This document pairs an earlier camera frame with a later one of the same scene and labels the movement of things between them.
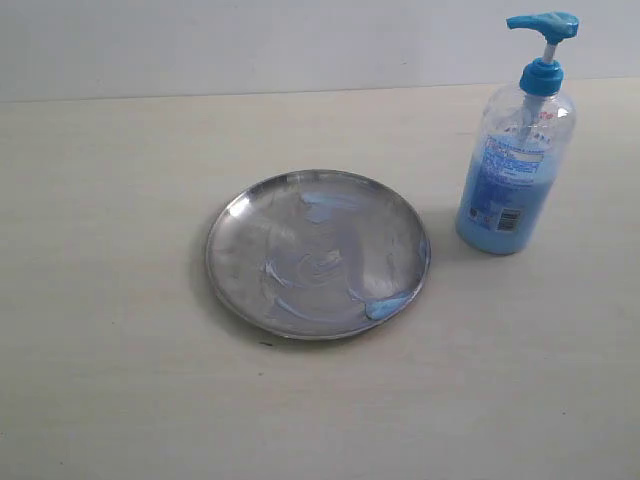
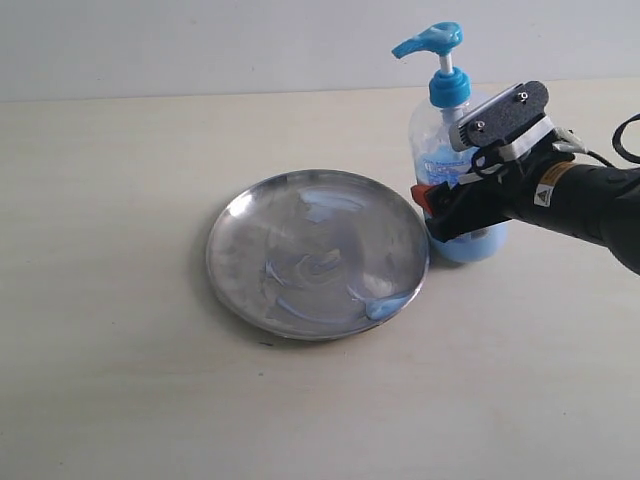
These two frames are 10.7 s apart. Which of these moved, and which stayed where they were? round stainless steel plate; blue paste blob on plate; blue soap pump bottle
Moved: blue soap pump bottle
Stayed: round stainless steel plate; blue paste blob on plate
